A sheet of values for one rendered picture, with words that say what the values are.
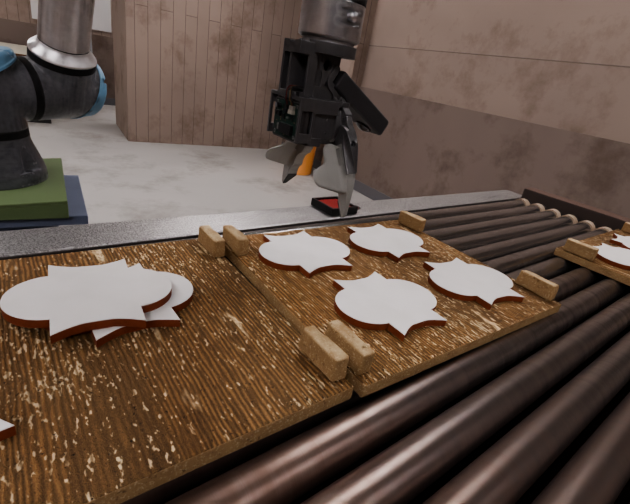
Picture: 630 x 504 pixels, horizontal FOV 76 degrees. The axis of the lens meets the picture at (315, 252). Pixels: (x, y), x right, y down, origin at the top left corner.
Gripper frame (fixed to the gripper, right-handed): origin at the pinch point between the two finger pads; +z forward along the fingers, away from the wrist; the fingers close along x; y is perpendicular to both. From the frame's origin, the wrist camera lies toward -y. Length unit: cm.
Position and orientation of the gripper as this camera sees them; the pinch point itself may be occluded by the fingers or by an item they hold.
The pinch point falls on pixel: (314, 199)
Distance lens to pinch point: 58.9
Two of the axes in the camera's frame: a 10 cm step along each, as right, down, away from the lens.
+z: -1.7, 9.0, 4.1
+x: 5.7, 4.2, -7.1
